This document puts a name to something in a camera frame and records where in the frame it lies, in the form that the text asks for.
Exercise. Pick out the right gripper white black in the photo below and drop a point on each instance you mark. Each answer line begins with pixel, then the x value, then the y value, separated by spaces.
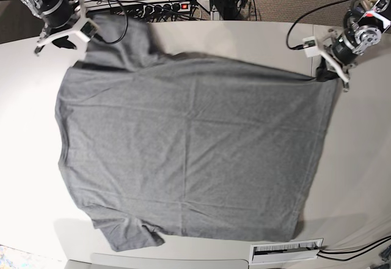
pixel 63 20

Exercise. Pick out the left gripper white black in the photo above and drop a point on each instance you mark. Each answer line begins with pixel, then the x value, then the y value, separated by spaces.
pixel 338 57

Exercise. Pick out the grey T-shirt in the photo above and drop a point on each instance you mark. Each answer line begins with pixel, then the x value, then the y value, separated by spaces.
pixel 187 145

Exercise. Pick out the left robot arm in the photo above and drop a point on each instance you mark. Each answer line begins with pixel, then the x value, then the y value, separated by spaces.
pixel 363 26

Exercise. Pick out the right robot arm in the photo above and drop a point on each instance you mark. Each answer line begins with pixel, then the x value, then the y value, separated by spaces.
pixel 42 0

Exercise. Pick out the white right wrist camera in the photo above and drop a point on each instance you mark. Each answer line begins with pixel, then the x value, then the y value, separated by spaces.
pixel 89 30

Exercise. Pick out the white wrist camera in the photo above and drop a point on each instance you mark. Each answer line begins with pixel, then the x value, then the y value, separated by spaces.
pixel 310 47
pixel 89 30

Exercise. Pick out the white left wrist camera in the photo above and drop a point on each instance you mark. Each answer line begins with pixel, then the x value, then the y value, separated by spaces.
pixel 310 47

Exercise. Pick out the white power strip red switch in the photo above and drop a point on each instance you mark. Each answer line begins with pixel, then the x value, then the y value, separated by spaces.
pixel 146 10

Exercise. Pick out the white table cable grommet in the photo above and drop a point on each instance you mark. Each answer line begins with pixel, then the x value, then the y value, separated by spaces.
pixel 292 251

